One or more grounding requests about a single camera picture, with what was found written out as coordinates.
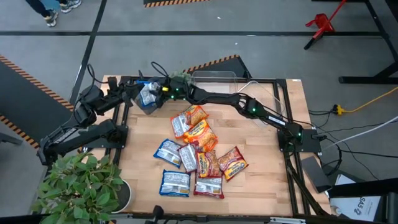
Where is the black desk leg frame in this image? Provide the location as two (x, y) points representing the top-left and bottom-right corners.
(312, 0), (398, 85)

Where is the person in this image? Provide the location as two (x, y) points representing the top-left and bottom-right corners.
(24, 0), (83, 28)

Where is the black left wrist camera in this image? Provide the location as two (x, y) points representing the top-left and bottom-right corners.
(107, 77), (119, 93)

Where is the blue floor mat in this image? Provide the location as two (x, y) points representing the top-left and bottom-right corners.
(40, 0), (62, 11)

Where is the dark grey flat box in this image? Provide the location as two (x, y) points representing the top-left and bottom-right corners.
(300, 155), (333, 194)

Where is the pale green artificial succulent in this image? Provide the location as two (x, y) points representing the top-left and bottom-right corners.
(169, 70), (193, 85)

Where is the green leafy potted plant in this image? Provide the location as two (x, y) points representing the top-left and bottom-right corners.
(30, 151), (134, 224)

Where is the clear plastic bin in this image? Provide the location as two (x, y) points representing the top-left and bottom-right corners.
(238, 80), (286, 127)
(190, 70), (239, 94)

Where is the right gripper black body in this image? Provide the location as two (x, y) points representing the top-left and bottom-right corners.
(160, 77), (190, 101)

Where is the yellow extension cord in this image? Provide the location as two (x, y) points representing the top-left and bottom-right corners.
(331, 86), (398, 115)

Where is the white floor cable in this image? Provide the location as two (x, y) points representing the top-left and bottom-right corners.
(322, 115), (398, 151)

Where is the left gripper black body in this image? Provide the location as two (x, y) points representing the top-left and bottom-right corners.
(119, 81), (144, 108)

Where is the black floor cable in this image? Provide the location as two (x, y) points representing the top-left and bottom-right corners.
(307, 108), (398, 134)

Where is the black hazard-striped floor mat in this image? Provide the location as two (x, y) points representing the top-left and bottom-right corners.
(142, 0), (211, 9)
(0, 54), (81, 150)
(182, 54), (253, 80)

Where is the black table-level camera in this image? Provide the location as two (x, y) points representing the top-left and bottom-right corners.
(145, 204), (171, 224)

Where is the white printed paper bag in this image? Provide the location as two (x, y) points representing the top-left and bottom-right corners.
(328, 174), (382, 222)

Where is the red metal stand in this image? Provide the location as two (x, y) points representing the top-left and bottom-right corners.
(303, 0), (348, 50)

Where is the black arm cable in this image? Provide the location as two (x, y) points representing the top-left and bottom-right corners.
(150, 61), (171, 79)
(86, 63), (109, 85)

